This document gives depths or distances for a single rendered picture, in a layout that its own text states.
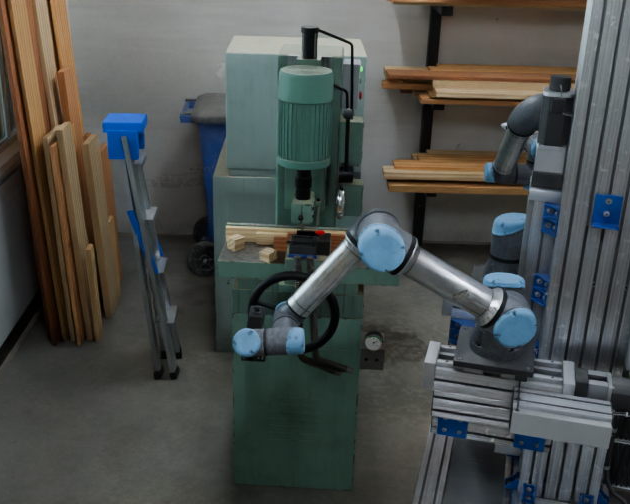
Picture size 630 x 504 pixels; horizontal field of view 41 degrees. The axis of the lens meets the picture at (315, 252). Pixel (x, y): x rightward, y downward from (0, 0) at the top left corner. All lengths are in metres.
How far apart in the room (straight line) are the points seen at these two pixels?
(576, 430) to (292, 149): 1.20
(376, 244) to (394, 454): 1.46
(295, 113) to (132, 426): 1.55
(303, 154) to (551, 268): 0.85
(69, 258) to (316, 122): 1.70
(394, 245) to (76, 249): 2.20
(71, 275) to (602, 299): 2.43
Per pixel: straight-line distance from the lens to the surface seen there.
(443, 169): 4.82
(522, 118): 2.79
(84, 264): 4.13
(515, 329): 2.29
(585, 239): 2.54
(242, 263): 2.80
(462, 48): 5.13
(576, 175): 2.47
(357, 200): 3.03
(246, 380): 3.01
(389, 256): 2.15
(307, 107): 2.70
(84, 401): 3.80
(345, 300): 2.83
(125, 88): 5.20
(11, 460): 3.52
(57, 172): 3.90
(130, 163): 3.51
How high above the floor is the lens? 2.03
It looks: 23 degrees down
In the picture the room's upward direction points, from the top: 2 degrees clockwise
